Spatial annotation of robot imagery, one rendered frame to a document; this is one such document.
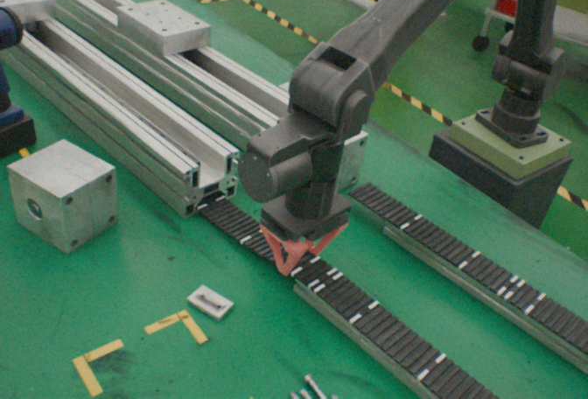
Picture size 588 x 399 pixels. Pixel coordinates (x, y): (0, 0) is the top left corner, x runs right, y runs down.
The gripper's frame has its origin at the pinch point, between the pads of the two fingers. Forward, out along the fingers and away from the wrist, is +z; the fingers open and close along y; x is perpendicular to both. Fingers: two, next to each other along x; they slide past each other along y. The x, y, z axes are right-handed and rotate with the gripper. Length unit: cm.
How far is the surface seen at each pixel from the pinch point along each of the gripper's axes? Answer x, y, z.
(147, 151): -28.7, 4.1, -2.6
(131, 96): -43.3, -2.4, -3.4
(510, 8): -109, -295, 48
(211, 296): -3.5, 11.4, 2.5
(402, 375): 19.5, 1.9, 2.2
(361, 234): -0.2, -14.4, 3.1
